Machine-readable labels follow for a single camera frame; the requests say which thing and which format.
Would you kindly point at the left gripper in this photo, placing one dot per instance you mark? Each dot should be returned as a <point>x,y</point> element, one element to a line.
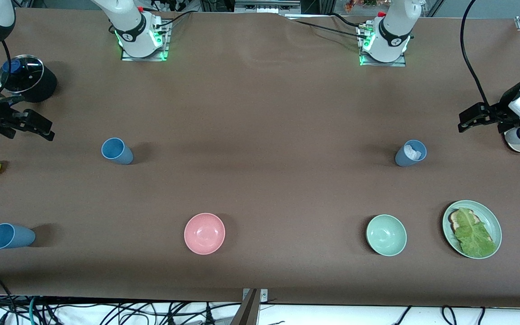
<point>504,109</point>

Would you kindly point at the blue cup holding paper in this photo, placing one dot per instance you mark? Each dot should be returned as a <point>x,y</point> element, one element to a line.
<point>402,158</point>

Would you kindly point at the blue plastic cup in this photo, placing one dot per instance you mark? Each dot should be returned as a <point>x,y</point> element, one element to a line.
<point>14,236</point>
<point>118,152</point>

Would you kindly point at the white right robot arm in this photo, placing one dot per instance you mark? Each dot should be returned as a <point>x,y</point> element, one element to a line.
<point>129,27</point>

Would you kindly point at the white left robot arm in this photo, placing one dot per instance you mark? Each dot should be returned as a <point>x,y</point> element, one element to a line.
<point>393,34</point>

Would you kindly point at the black cooking pot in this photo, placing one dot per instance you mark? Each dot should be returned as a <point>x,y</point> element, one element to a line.
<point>45,88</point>

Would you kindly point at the glass lid with blue knob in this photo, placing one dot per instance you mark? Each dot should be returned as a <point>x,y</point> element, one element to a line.
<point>23,74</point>

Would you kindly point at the crumpled white paper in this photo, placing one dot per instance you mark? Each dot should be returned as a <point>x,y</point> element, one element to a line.
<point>413,151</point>

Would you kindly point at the toast bread slice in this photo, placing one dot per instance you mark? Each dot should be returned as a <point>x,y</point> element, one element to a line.
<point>455,220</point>

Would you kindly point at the mint green plate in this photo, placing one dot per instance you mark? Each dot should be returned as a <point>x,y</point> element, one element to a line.
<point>492,221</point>

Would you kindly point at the green lettuce leaf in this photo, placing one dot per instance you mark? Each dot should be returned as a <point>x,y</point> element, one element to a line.
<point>474,234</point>

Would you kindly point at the mint green bowl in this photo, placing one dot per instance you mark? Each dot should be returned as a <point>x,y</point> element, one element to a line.
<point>386,234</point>

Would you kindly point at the pink bowl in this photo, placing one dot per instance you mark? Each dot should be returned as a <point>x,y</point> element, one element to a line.
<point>204,233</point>

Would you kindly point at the brown table cover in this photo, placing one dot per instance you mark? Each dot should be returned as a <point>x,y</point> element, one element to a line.
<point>260,135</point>

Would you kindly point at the grey metal box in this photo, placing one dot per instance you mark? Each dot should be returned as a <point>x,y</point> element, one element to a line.
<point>266,5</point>

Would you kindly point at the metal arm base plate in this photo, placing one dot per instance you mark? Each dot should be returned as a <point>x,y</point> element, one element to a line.
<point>127,58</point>
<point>400,63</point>

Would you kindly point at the metal table bracket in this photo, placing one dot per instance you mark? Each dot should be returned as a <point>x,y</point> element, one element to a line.
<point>263,295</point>

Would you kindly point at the dark camera pole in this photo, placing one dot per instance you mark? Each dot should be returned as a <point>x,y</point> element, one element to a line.
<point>247,311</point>

